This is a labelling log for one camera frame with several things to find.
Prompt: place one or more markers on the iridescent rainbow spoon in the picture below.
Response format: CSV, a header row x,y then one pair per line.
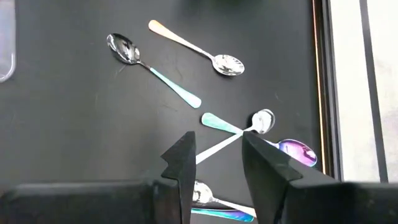
x,y
224,215
298,152

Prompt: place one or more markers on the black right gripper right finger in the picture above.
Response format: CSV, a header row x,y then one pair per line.
x,y
311,205

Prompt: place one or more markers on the clear plastic bin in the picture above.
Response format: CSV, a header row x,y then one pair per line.
x,y
6,46

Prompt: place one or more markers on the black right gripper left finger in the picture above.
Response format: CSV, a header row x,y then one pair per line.
x,y
93,205

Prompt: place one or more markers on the black table frame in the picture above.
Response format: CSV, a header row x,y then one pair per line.
x,y
328,93

